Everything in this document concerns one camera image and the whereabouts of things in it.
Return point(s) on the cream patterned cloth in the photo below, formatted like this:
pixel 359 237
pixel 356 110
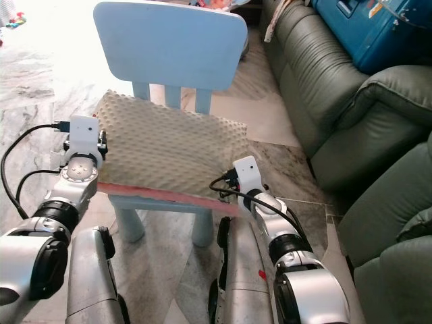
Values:
pixel 277 20

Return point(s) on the silver robot right leg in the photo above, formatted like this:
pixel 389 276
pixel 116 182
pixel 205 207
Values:
pixel 243 283

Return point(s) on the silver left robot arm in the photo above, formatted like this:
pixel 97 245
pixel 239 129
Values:
pixel 34 263

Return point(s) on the light blue children's chair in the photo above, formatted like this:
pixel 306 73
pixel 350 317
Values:
pixel 169 40

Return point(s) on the silver robot left leg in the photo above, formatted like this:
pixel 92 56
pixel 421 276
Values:
pixel 98 283

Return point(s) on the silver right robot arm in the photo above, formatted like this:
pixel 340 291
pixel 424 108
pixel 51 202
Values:
pixel 310 297

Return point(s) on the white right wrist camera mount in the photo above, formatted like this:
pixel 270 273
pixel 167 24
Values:
pixel 248 175

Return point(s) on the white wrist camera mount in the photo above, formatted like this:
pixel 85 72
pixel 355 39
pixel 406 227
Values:
pixel 86 135
pixel 248 175

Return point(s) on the red pink cloth strip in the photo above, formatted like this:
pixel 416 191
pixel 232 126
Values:
pixel 169 196

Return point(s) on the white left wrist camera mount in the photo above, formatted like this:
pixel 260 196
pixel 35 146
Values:
pixel 86 135

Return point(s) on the silver robot leg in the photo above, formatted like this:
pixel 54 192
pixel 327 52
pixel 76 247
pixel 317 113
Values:
pixel 243 283
pixel 98 283

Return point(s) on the beige bumpy foam pillow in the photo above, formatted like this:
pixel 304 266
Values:
pixel 169 145

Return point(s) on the blue plastic case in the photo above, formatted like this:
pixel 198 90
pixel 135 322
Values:
pixel 364 34

